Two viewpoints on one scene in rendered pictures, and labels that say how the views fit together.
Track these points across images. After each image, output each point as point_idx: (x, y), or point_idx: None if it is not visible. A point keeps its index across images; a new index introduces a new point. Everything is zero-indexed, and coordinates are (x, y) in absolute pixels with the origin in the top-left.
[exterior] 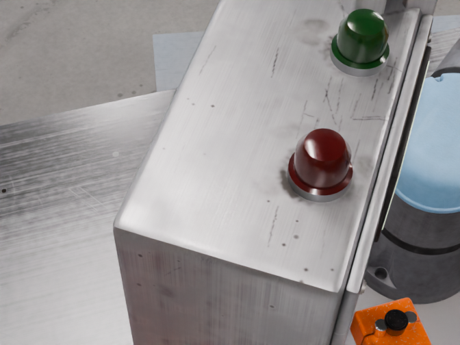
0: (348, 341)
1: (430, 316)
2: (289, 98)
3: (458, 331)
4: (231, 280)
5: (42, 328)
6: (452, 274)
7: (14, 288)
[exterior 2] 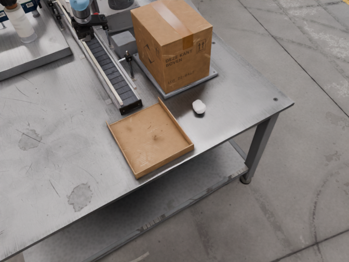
0: (101, 1)
1: (106, 7)
2: None
3: (104, 10)
4: None
5: None
6: (109, 0)
7: None
